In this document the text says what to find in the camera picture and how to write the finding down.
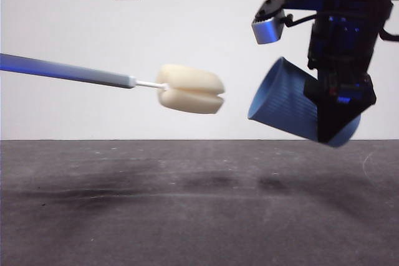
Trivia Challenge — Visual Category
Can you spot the blue ribbed plastic cup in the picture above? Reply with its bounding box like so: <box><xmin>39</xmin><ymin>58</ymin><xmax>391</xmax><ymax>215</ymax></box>
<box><xmin>248</xmin><ymin>56</ymin><xmax>362</xmax><ymax>148</ymax></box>

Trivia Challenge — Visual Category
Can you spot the grey cup brush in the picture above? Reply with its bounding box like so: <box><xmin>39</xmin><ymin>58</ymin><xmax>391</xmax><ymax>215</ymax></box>
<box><xmin>0</xmin><ymin>53</ymin><xmax>226</xmax><ymax>115</ymax></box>

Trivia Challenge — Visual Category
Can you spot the black camera cable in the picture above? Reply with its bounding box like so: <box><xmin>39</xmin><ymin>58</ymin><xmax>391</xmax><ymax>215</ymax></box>
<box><xmin>280</xmin><ymin>13</ymin><xmax>317</xmax><ymax>29</ymax></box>

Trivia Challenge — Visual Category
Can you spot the pale grey right wrist camera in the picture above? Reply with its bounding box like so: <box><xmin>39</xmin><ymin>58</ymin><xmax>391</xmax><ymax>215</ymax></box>
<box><xmin>251</xmin><ymin>13</ymin><xmax>287</xmax><ymax>45</ymax></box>

